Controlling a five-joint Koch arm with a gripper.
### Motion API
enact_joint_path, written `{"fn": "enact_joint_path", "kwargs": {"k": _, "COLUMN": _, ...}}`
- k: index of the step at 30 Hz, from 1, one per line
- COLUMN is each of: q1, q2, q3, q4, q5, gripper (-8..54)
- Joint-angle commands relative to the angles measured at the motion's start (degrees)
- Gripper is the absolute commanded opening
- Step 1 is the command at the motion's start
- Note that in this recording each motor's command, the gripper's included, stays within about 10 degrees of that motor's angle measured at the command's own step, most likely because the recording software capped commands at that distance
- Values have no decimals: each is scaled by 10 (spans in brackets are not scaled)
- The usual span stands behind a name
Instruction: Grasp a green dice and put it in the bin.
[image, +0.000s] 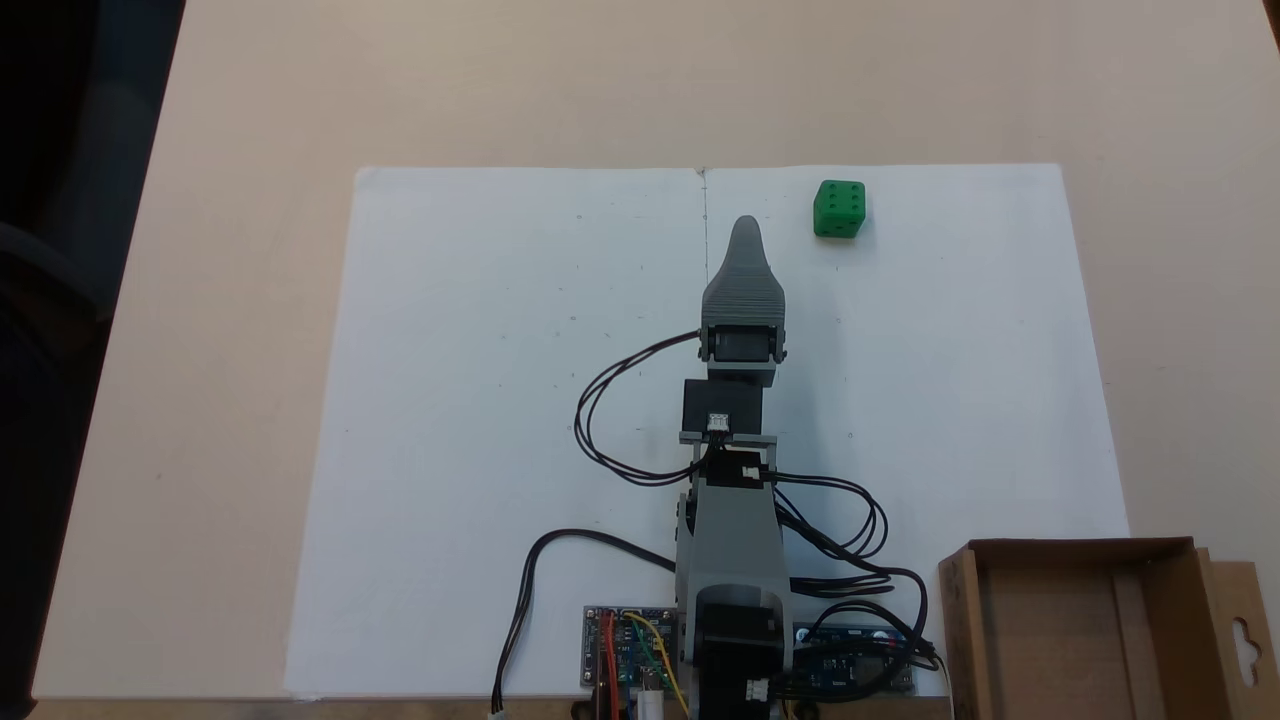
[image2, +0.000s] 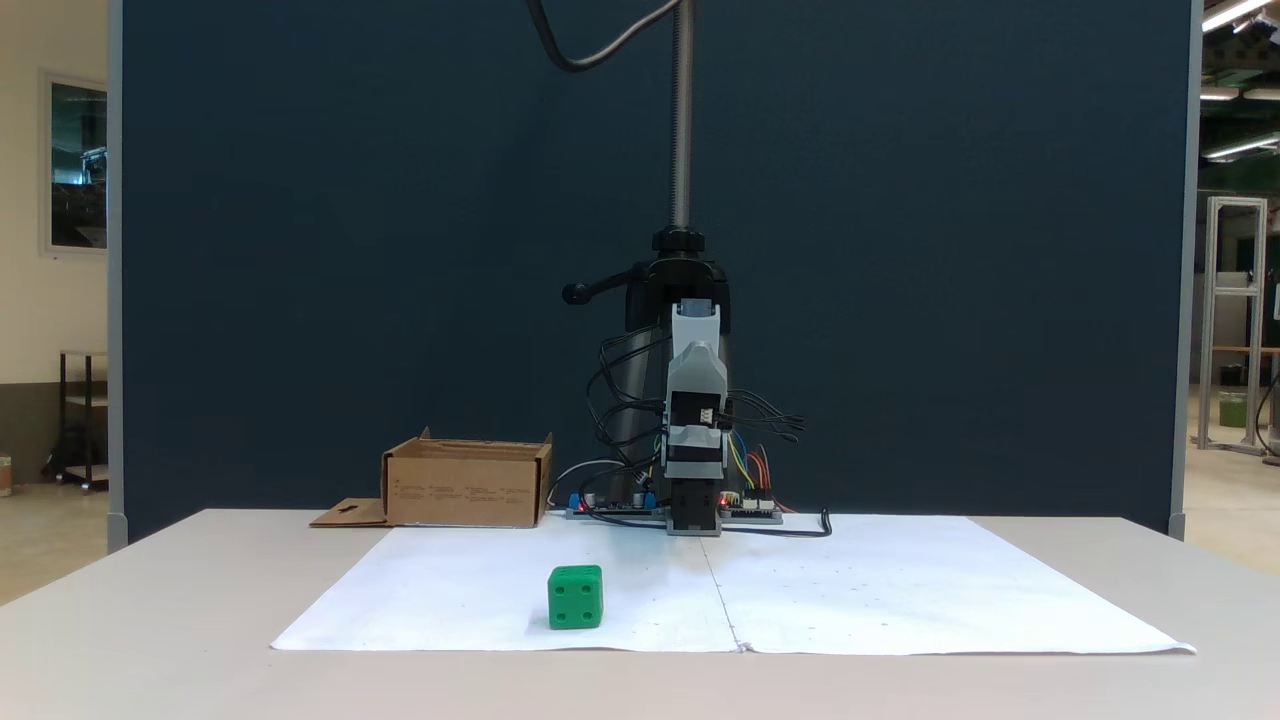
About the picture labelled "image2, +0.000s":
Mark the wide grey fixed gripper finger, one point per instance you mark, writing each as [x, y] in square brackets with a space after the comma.
[696, 378]

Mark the green die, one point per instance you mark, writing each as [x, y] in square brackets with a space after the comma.
[575, 600]

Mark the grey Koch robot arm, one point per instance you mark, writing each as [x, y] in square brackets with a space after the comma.
[695, 505]

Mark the green bin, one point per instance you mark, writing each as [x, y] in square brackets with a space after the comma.
[1232, 412]

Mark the motor controller circuit board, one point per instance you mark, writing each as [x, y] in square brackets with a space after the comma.
[752, 512]

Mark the blue power converter board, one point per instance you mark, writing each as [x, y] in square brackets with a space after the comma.
[615, 508]

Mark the brown cardboard box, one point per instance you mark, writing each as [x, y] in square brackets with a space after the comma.
[460, 490]

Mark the silver threaded stand pole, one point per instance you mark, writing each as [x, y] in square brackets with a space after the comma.
[682, 120]

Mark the white paper sheet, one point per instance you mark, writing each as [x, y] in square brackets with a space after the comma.
[900, 590]

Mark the dark blue partition screen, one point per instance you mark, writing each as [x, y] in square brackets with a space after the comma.
[300, 250]

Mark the ceiling tube light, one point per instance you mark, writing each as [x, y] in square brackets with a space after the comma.
[1220, 93]
[1230, 12]
[1262, 94]
[1245, 147]

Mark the black shelf cart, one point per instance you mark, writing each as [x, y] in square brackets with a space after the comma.
[63, 420]

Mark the small brown box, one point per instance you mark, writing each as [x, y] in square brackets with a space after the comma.
[5, 478]

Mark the aluminium profile frame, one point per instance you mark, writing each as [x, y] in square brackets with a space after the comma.
[1259, 350]

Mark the framed wall window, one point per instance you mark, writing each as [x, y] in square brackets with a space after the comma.
[78, 170]

